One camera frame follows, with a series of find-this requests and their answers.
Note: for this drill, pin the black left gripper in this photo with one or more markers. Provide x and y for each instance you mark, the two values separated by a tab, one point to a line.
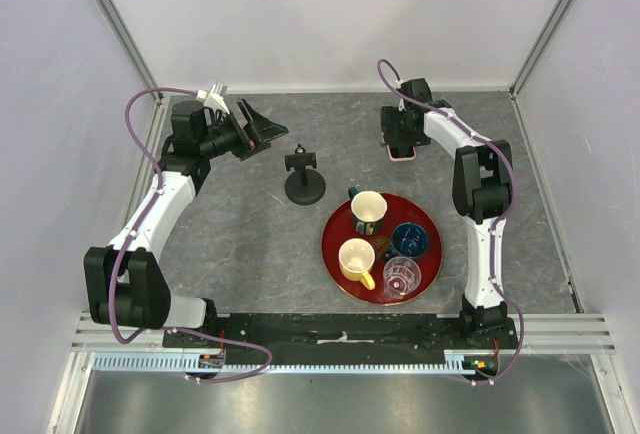
255	133

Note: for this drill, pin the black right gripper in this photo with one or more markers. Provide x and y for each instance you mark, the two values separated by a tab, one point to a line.
391	115

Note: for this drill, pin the pink smartphone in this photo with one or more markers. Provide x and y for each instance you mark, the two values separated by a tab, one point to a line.
398	155

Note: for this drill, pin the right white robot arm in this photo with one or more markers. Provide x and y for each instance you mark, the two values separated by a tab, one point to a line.
482	191

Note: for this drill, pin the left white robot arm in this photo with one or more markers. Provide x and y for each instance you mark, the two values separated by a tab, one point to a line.
125	285

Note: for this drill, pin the black phone stand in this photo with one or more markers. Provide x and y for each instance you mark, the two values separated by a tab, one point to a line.
305	185

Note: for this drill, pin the green mug white inside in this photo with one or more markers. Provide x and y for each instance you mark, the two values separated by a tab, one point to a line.
368	209

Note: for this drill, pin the blue mug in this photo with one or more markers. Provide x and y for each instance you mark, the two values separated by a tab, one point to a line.
410	240

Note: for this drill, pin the yellow mug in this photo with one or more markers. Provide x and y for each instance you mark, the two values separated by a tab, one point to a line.
356	259

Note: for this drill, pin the clear glass tumbler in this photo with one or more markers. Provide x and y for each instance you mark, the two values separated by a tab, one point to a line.
401	277

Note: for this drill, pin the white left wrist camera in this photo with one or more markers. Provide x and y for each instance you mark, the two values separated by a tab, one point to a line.
214	97

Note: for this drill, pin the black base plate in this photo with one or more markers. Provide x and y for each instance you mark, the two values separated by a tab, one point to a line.
342	340

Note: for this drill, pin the aluminium frame rail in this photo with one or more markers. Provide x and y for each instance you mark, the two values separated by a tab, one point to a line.
126	40

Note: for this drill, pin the blue slotted cable duct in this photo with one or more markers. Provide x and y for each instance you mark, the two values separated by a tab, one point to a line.
200	364

